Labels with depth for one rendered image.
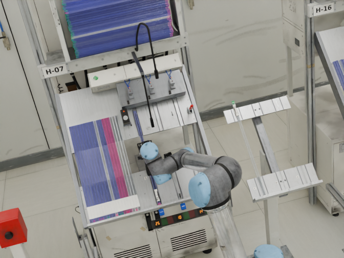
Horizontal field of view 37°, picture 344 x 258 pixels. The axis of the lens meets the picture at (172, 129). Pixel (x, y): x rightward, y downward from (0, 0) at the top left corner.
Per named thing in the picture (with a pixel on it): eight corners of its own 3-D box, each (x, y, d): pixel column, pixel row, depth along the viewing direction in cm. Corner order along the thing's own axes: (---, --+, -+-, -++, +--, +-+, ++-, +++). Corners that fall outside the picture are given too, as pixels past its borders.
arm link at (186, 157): (250, 152, 195) (183, 141, 236) (229, 164, 190) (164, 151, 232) (258, 179, 197) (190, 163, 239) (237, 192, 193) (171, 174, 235)
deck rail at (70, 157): (89, 228, 250) (87, 227, 244) (85, 229, 249) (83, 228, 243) (60, 98, 271) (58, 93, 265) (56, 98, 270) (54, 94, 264)
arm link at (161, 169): (181, 173, 226) (170, 151, 226) (160, 185, 221) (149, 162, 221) (174, 175, 233) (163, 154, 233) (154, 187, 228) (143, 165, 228)
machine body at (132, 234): (218, 254, 315) (207, 173, 284) (108, 285, 307) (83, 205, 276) (192, 194, 371) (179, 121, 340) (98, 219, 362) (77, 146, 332)
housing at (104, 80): (181, 77, 278) (183, 65, 265) (93, 98, 272) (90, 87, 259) (177, 64, 280) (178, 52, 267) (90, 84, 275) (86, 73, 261)
